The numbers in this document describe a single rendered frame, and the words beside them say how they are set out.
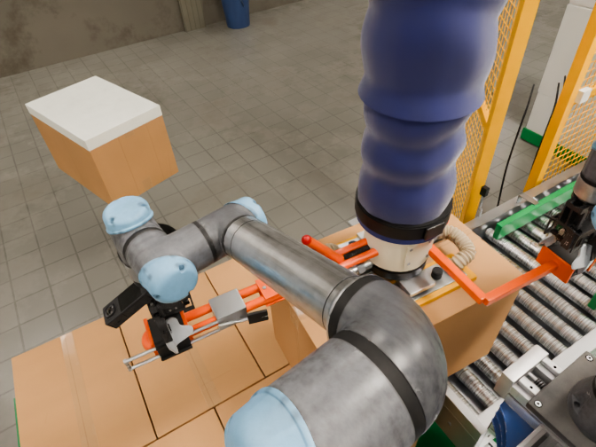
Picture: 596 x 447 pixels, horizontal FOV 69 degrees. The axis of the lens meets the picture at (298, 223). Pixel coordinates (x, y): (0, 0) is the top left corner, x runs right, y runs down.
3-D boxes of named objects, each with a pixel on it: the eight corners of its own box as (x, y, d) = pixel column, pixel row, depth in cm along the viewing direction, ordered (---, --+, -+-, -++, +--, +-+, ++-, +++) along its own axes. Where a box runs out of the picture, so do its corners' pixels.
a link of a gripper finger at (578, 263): (563, 281, 99) (564, 247, 95) (581, 271, 101) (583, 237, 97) (576, 286, 96) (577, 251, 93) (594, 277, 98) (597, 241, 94)
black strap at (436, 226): (410, 169, 116) (411, 157, 113) (472, 221, 100) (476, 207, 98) (337, 197, 109) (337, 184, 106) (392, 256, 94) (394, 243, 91)
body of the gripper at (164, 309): (196, 311, 87) (183, 272, 79) (153, 329, 84) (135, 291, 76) (185, 286, 92) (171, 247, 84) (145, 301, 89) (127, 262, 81)
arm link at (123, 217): (110, 233, 65) (90, 205, 70) (133, 279, 72) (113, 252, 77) (159, 210, 68) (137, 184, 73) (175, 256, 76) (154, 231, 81)
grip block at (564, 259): (559, 247, 109) (567, 233, 106) (590, 270, 103) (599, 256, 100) (535, 260, 107) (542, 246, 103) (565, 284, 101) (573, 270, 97)
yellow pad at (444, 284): (450, 256, 123) (454, 244, 119) (476, 280, 116) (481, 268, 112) (348, 304, 112) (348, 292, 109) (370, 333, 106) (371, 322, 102)
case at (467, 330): (412, 272, 170) (429, 194, 142) (489, 353, 143) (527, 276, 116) (274, 337, 152) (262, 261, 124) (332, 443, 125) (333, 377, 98)
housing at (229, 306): (239, 298, 103) (236, 286, 100) (249, 319, 98) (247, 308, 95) (210, 309, 101) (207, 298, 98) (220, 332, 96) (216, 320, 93)
